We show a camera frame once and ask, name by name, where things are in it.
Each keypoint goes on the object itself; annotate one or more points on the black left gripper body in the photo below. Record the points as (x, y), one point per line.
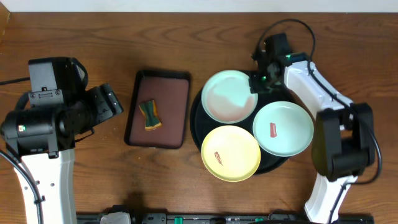
(109, 100)

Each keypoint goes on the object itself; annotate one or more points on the yellow plate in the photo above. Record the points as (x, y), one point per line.
(230, 153)

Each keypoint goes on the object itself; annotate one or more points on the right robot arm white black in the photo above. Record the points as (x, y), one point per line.
(343, 142)

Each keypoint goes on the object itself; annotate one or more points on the mint green plate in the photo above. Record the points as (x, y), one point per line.
(283, 128)
(226, 97)

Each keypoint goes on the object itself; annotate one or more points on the mint green plate top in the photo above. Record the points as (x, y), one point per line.
(226, 97)

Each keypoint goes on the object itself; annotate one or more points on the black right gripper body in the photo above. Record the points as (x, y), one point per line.
(261, 81)

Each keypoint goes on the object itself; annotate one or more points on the round black serving tray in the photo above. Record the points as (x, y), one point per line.
(201, 124)

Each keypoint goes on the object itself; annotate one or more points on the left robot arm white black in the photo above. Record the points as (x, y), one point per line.
(40, 143)

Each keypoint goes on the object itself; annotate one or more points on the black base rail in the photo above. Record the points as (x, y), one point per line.
(122, 214)

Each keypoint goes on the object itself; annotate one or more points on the black rectangular tray brown liquid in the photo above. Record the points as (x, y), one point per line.
(169, 91)

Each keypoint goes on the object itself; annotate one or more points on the mint green plate right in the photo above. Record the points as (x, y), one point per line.
(283, 128)

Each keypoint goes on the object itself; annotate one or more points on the orange green scrub sponge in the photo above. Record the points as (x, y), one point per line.
(151, 117)

